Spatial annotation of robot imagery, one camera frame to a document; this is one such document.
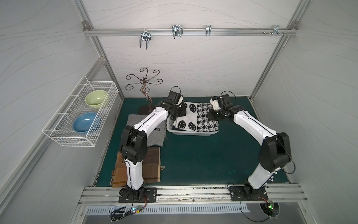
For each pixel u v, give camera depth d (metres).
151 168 0.80
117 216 0.70
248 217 0.65
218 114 0.75
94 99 0.73
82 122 0.64
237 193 0.73
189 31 0.79
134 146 0.50
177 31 0.76
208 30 0.74
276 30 0.77
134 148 0.49
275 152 0.46
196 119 0.89
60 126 0.58
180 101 0.75
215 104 0.81
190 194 0.75
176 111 0.76
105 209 0.70
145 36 0.78
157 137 0.93
